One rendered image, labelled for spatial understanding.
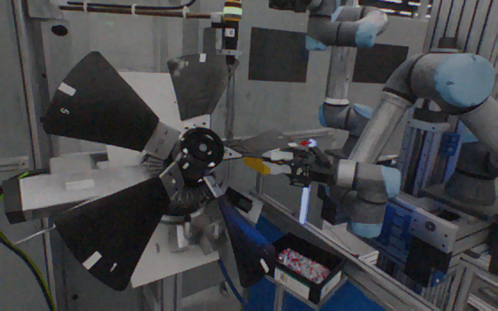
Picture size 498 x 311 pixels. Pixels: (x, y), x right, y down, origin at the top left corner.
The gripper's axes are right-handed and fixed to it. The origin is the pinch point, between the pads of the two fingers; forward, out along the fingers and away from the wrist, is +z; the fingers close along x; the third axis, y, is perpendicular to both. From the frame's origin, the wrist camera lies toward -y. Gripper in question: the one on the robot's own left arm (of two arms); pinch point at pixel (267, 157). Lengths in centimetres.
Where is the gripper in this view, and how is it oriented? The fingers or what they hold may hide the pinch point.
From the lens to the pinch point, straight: 92.4
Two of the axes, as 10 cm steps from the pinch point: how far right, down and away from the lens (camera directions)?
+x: -0.3, 9.2, 3.8
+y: -3.2, 3.5, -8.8
